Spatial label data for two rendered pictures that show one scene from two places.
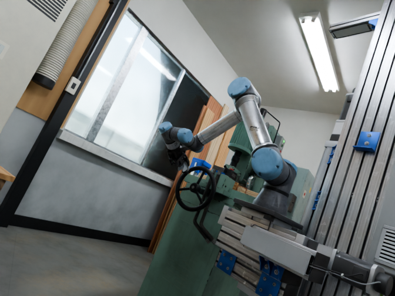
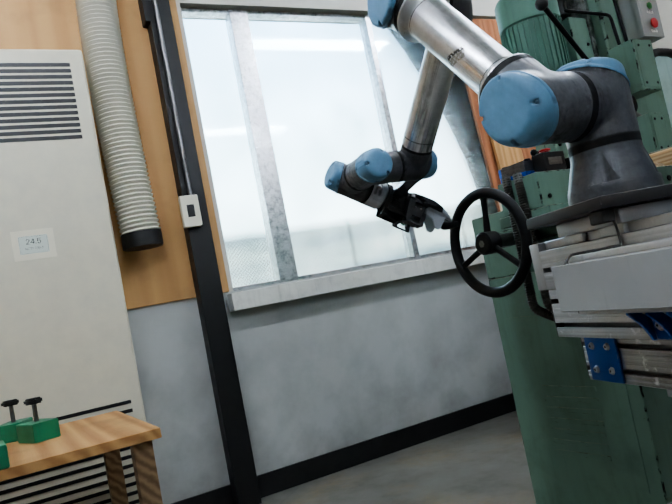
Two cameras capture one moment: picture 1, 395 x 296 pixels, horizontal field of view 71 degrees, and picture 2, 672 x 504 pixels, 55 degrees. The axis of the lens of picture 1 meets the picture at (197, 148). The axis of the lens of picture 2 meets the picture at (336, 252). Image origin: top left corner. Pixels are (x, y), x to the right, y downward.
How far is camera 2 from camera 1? 0.36 m
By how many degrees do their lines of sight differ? 23
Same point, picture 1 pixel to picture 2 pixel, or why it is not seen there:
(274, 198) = (602, 165)
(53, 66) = (135, 205)
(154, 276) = (543, 456)
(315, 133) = not seen: outside the picture
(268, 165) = (516, 113)
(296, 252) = (653, 265)
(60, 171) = (279, 361)
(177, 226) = (520, 335)
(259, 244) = (590, 293)
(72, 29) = (118, 124)
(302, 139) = not seen: outside the picture
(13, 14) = (23, 178)
